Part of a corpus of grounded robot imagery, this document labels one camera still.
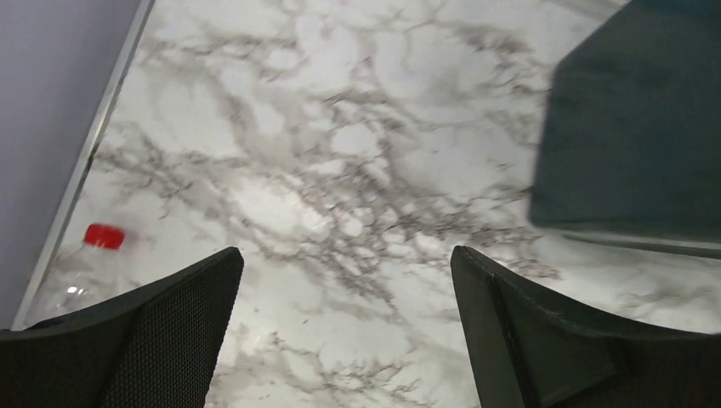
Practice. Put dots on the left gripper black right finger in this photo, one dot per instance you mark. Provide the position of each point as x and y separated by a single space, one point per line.
530 346

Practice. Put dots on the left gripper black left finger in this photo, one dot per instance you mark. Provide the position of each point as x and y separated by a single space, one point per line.
155 346

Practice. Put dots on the red cap bottle table edge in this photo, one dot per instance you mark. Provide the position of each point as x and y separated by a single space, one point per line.
89 275

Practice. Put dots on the dark green trash bin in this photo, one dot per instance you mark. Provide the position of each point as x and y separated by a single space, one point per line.
630 147

